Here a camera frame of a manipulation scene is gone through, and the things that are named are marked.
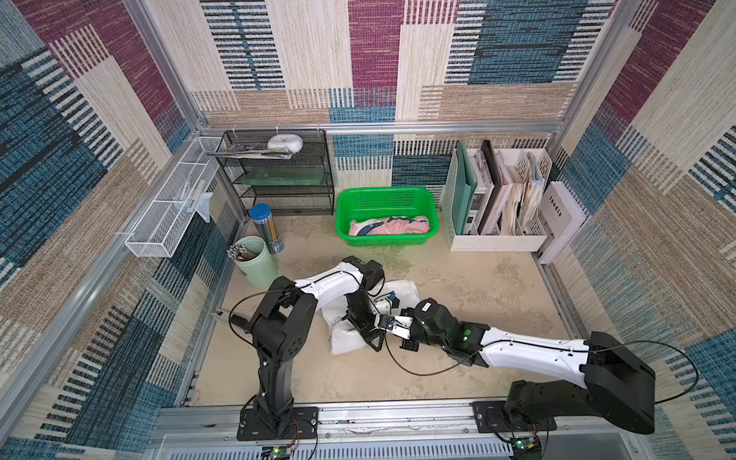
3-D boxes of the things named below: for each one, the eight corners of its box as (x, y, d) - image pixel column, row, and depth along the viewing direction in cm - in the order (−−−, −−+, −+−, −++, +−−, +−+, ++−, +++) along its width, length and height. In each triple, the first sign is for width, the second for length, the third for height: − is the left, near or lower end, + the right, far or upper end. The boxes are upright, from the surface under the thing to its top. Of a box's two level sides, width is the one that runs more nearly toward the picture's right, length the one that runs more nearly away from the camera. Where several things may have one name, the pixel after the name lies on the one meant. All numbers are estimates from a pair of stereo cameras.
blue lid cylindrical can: (264, 255, 110) (246, 218, 94) (268, 241, 114) (251, 203, 98) (282, 255, 110) (267, 218, 94) (286, 241, 114) (271, 203, 98)
